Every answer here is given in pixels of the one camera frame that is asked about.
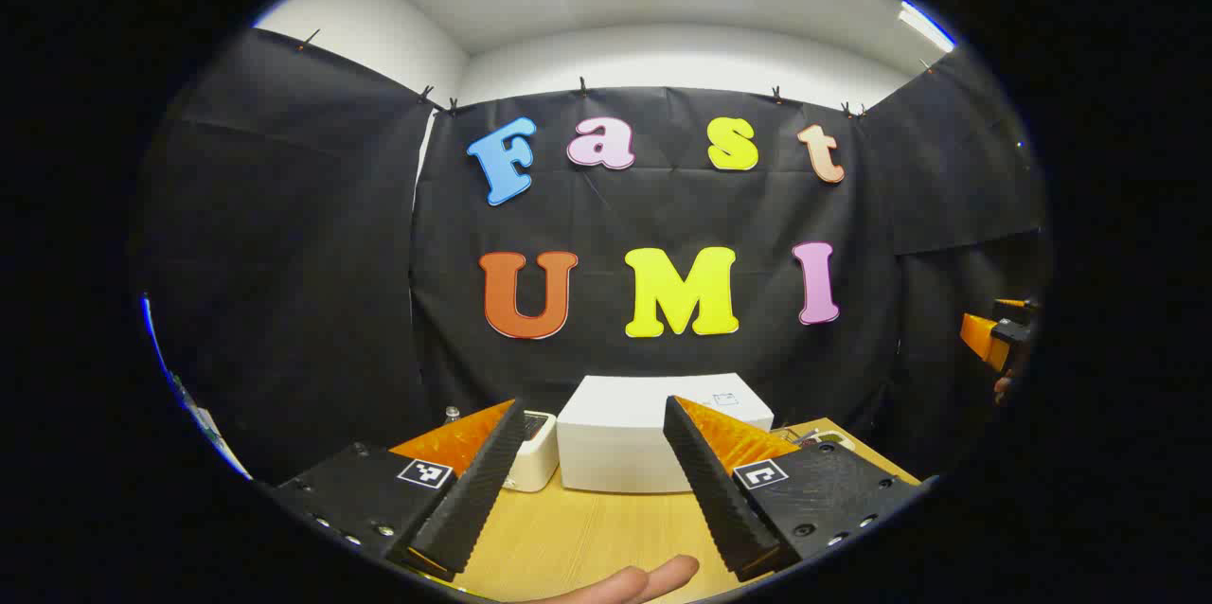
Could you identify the white toaster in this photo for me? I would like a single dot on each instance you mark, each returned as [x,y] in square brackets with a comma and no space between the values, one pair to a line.
[535,462]

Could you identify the black backdrop cloth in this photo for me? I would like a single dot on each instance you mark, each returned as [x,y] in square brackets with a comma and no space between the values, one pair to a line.
[284,301]

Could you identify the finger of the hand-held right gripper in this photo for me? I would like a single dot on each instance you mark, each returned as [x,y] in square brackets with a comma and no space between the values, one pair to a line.
[980,337]

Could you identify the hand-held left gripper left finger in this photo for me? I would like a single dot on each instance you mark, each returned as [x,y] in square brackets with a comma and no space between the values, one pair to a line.
[473,490]

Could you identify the ceiling light panel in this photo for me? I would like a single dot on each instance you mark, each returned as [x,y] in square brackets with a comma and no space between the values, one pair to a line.
[926,25]

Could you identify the small white divided tray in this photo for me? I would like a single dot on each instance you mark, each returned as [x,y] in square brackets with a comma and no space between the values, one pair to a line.
[838,440]

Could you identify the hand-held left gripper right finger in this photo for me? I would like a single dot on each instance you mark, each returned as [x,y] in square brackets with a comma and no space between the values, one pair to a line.
[715,490]

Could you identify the white microwave oven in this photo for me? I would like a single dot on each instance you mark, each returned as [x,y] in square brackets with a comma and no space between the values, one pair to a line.
[615,438]

